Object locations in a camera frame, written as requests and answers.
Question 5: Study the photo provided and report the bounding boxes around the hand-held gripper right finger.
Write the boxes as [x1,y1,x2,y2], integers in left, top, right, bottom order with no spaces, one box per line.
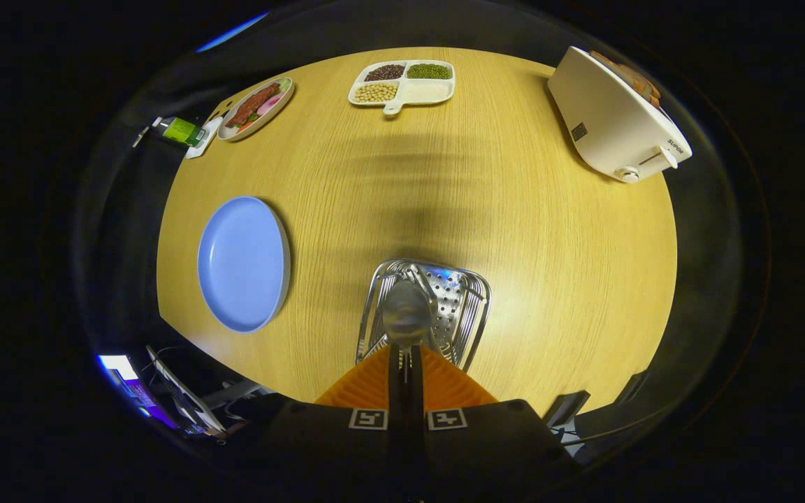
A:
[411,344,581,500]

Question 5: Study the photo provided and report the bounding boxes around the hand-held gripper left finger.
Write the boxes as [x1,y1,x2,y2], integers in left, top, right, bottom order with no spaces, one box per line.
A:
[263,344,407,500]

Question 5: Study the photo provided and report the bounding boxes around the silver spoon with wooden handle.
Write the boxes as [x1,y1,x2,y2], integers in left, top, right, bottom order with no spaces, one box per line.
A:
[382,279,435,392]

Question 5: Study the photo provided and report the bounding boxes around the blue round plate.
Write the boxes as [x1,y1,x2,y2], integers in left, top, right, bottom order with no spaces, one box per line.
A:
[197,196,292,333]

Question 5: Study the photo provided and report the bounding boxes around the grey flat device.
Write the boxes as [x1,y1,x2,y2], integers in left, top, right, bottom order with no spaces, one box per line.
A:
[146,344,227,437]

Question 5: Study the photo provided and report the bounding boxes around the lit screen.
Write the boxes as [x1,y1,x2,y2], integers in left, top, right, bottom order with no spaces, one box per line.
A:
[97,354,180,430]

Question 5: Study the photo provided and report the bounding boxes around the pile of yellow soybeans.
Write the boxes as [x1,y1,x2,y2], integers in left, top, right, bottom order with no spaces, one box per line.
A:
[354,82,398,103]

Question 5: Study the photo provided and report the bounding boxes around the white divided dish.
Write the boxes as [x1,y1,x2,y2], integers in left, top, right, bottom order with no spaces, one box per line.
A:
[347,60,456,116]

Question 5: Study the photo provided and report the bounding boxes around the oval plate with food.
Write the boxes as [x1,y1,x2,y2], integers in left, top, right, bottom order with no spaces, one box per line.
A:
[217,77,295,143]

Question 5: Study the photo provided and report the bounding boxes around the white square coaster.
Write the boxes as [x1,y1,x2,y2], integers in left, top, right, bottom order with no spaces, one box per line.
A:
[186,117,224,160]

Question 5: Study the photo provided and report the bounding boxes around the brown meat slices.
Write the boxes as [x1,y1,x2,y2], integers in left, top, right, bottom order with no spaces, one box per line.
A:
[225,82,282,129]

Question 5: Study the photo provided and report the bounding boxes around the white toaster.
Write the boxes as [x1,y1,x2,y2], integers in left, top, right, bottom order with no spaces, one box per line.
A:
[548,46,693,184]

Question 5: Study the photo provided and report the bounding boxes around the green label plastic bottle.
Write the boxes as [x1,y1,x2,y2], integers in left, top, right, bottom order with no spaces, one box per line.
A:
[132,116,208,147]

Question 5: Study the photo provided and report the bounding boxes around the toast bread slice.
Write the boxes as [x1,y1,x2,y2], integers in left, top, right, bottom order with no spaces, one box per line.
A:
[626,66,662,109]
[590,50,644,95]

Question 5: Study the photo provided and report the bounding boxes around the metal wire basket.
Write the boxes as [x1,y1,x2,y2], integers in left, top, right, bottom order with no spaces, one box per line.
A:
[355,258,493,372]

